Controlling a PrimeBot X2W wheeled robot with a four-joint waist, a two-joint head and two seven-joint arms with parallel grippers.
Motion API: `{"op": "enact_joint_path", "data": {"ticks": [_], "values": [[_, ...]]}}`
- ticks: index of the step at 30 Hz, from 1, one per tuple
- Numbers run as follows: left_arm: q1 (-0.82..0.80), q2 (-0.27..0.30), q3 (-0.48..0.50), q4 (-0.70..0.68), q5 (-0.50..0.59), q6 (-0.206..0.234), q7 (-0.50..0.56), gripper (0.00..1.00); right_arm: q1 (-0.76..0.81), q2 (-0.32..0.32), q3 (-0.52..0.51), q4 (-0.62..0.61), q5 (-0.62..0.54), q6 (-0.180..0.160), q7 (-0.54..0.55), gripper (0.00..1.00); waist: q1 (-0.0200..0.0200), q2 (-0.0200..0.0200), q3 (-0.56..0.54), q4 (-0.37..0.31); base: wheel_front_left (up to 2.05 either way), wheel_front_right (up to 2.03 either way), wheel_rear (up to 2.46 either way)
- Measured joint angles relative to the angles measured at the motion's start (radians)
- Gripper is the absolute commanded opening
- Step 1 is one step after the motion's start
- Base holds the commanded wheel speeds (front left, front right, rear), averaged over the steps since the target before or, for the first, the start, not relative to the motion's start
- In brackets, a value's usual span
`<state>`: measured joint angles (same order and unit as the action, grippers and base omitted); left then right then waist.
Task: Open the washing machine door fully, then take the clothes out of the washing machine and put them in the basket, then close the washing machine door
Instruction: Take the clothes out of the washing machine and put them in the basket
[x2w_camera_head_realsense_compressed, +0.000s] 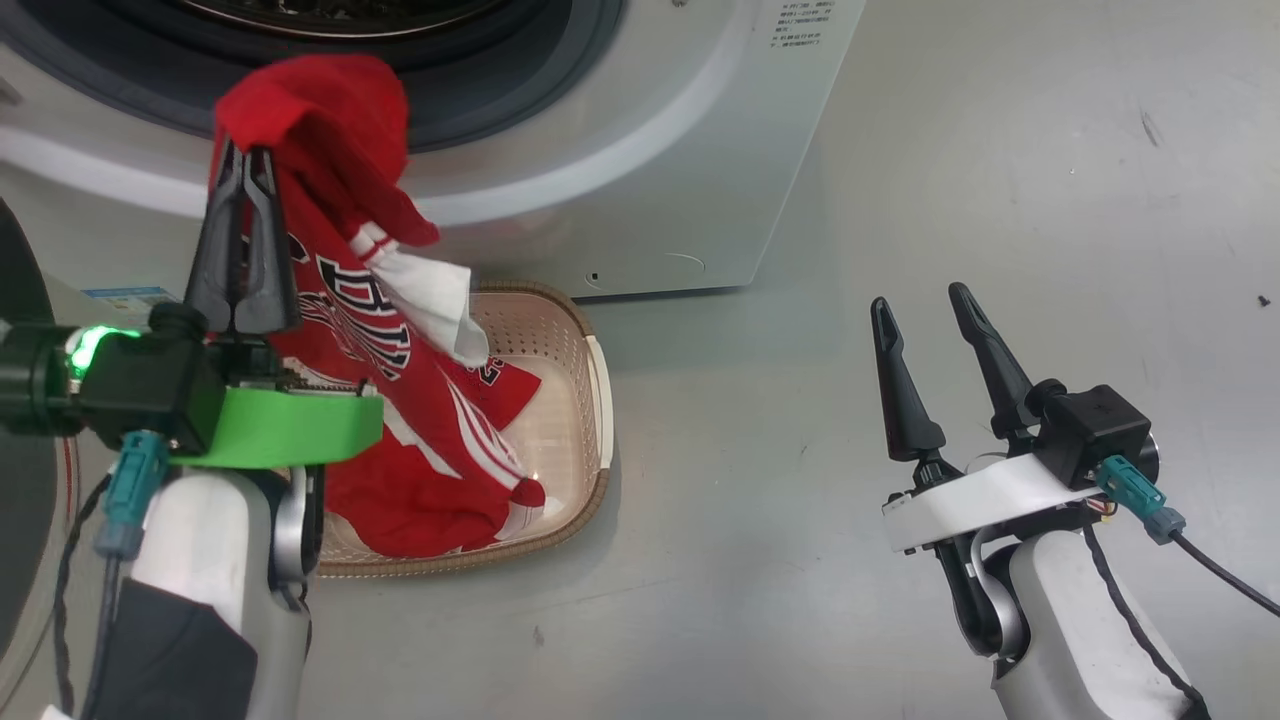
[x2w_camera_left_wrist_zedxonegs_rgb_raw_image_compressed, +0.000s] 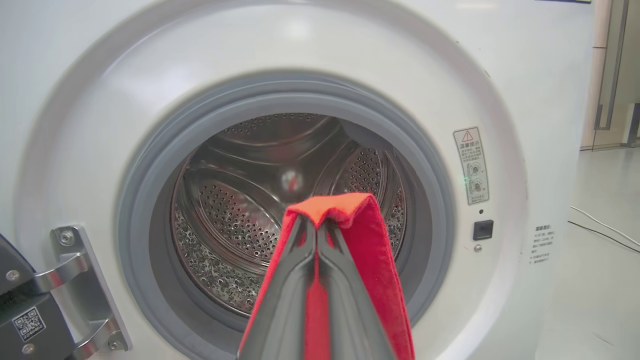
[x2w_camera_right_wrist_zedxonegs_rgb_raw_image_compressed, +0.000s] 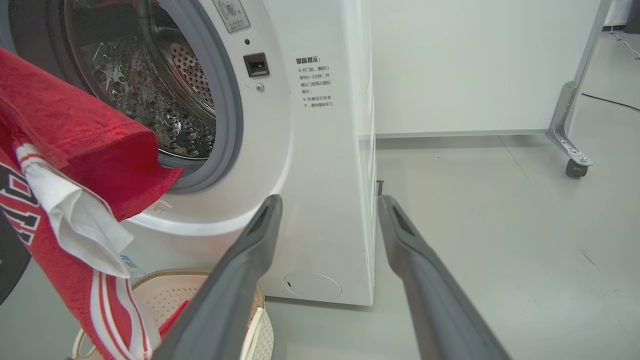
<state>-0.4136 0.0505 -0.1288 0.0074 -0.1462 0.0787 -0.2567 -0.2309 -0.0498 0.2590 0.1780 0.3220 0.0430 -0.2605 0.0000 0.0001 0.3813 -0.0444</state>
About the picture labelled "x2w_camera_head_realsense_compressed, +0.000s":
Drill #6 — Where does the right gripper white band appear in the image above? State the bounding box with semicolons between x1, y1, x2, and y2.
870;282;1111;554

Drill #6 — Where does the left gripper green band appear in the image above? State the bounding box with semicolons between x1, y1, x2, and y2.
0;140;386;469

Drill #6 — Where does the red basketball jersey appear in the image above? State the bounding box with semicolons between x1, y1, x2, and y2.
210;55;549;559

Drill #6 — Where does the black round glass washer door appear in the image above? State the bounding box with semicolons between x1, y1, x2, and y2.
0;195;81;666

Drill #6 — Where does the grey rubber door seal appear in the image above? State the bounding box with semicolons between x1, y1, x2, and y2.
0;0;629;153

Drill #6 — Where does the cream perforated laundry basket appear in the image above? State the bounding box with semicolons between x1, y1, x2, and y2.
285;280;614;579

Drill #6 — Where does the white front-load washing machine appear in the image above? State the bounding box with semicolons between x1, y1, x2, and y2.
0;0;869;301

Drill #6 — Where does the blue energy label sticker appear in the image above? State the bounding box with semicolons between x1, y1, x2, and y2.
82;287;181;331

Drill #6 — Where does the round filter cover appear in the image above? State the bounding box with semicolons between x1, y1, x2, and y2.
583;252;707;293

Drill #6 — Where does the right camera cable teal plug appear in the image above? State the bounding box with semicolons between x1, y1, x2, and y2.
1097;455;1280;618

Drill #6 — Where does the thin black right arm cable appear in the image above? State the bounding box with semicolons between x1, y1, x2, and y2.
1083;525;1213;720

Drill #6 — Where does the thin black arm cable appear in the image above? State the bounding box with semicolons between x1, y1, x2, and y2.
1083;525;1213;720
50;475;113;716

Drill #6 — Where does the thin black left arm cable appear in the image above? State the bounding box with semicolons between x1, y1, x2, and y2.
50;475;113;716

